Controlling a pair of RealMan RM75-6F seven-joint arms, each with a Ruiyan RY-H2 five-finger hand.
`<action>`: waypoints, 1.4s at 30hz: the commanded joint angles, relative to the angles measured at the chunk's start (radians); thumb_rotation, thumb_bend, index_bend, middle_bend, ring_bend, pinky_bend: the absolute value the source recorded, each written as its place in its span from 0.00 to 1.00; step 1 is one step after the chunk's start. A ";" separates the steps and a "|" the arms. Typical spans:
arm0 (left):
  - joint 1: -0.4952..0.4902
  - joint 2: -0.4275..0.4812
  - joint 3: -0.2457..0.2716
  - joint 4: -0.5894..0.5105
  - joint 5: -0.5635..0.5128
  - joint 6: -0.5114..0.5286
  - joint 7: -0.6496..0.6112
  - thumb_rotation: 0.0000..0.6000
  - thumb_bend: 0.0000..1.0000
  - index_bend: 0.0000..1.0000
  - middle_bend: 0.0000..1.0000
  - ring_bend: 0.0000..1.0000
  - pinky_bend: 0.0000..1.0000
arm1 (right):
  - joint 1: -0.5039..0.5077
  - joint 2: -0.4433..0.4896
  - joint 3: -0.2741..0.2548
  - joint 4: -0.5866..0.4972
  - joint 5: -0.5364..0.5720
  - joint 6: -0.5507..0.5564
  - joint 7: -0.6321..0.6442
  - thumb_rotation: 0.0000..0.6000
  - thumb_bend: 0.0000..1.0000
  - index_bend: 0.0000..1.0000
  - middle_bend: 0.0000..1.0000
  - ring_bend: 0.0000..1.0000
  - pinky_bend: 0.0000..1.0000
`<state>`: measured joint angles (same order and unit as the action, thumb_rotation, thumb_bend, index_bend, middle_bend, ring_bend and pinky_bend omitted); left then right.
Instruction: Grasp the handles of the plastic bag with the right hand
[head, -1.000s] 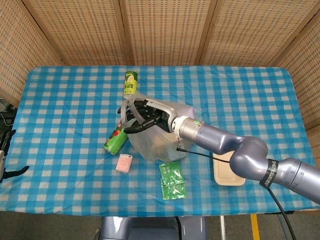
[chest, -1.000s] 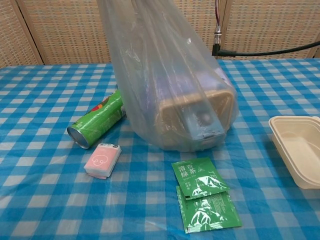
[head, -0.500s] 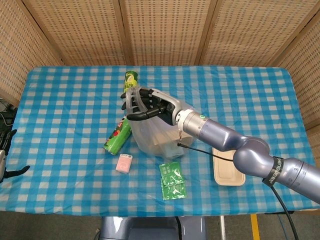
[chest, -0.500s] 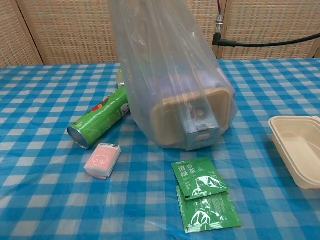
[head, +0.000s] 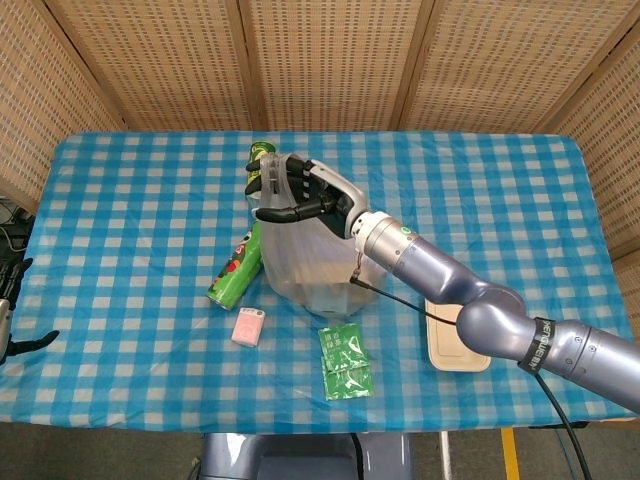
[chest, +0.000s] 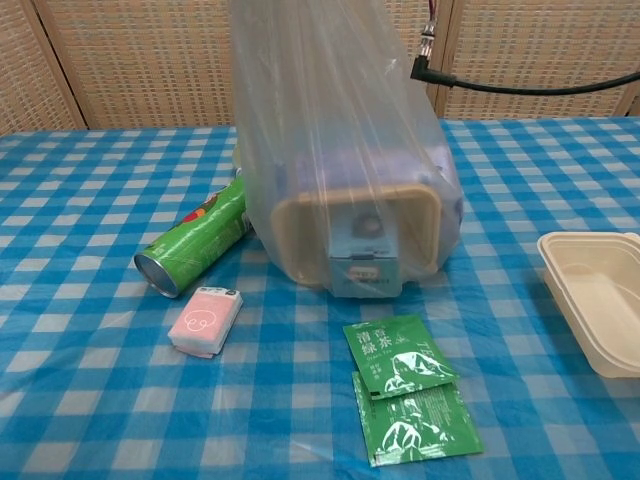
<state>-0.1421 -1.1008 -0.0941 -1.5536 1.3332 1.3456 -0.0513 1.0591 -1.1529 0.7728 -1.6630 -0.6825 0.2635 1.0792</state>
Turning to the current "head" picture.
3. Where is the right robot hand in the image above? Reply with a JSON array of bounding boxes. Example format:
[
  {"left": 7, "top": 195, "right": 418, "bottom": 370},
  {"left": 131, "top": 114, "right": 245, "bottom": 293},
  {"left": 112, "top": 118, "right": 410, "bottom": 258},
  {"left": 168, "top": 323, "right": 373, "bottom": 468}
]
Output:
[{"left": 243, "top": 153, "right": 370, "bottom": 240}]

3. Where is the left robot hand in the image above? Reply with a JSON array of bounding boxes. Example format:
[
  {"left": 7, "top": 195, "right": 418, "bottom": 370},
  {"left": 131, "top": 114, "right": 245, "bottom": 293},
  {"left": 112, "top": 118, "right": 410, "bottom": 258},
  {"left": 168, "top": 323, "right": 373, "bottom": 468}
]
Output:
[{"left": 0, "top": 257, "right": 60, "bottom": 366}]

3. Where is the translucent plastic bag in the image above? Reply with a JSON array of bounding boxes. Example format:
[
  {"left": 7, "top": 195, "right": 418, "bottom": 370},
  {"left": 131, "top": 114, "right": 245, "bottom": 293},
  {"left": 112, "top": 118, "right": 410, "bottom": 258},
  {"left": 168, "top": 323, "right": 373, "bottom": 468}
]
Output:
[{"left": 248, "top": 152, "right": 389, "bottom": 319}]

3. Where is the green can behind bag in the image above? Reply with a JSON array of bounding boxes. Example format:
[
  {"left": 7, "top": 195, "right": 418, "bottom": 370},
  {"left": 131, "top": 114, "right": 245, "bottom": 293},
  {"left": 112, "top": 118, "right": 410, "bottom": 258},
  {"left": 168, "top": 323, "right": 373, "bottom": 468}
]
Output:
[{"left": 243, "top": 141, "right": 279, "bottom": 199}]

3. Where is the blue white checkered tablecloth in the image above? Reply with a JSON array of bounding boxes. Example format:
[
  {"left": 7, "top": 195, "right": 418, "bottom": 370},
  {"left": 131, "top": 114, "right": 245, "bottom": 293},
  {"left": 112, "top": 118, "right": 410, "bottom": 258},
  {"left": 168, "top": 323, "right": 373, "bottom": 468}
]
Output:
[{"left": 0, "top": 130, "right": 640, "bottom": 435}]

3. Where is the woven wooden folding screen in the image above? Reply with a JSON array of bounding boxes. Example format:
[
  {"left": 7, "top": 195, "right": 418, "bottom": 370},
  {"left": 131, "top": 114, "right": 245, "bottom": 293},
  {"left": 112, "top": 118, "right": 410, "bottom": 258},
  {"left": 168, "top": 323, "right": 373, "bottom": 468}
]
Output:
[{"left": 0, "top": 0, "right": 640, "bottom": 301}]

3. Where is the green chips can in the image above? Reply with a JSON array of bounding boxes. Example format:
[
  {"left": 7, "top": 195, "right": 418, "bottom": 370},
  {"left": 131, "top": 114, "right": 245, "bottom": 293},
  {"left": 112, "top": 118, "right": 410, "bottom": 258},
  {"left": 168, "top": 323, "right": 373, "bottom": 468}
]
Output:
[{"left": 207, "top": 222, "right": 264, "bottom": 311}]

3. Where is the green tea sachet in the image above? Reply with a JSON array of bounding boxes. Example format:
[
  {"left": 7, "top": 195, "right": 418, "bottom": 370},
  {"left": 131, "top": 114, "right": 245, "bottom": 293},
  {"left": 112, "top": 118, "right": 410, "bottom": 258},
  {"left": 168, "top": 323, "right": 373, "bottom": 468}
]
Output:
[
  {"left": 323, "top": 357, "right": 375, "bottom": 401},
  {"left": 318, "top": 322, "right": 370, "bottom": 374}
]

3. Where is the pink tissue pack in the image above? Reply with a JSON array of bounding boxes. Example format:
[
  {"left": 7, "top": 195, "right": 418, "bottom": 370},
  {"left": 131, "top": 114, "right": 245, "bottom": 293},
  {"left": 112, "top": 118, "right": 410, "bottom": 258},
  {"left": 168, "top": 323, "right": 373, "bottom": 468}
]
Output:
[{"left": 230, "top": 307, "right": 266, "bottom": 347}]

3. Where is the beige open food tray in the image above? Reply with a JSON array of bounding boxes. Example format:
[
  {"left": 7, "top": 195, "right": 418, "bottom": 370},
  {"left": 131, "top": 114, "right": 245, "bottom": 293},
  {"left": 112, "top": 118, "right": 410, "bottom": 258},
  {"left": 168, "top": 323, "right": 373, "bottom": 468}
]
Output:
[{"left": 424, "top": 298, "right": 492, "bottom": 372}]

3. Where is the grey robot torso base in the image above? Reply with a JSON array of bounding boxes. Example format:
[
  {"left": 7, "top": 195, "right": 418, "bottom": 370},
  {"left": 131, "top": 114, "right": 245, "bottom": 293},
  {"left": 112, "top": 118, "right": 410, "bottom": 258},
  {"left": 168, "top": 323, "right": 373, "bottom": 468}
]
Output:
[{"left": 199, "top": 432, "right": 414, "bottom": 480}]

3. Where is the white table leg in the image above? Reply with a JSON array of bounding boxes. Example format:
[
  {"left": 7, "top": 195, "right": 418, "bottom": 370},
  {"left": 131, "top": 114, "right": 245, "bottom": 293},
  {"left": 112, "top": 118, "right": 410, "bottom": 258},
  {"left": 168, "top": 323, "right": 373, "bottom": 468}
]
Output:
[{"left": 438, "top": 432, "right": 453, "bottom": 480}]

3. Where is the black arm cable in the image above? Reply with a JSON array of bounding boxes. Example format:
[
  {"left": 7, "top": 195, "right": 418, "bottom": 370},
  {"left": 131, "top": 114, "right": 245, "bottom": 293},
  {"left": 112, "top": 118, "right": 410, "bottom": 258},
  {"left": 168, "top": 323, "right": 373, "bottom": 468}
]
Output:
[{"left": 348, "top": 268, "right": 587, "bottom": 480}]

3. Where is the black velcro strap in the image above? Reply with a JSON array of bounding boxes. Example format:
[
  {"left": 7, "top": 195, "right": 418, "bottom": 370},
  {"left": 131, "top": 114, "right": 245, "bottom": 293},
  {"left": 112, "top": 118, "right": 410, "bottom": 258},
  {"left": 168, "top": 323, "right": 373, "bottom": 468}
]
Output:
[{"left": 517, "top": 316, "right": 556, "bottom": 374}]

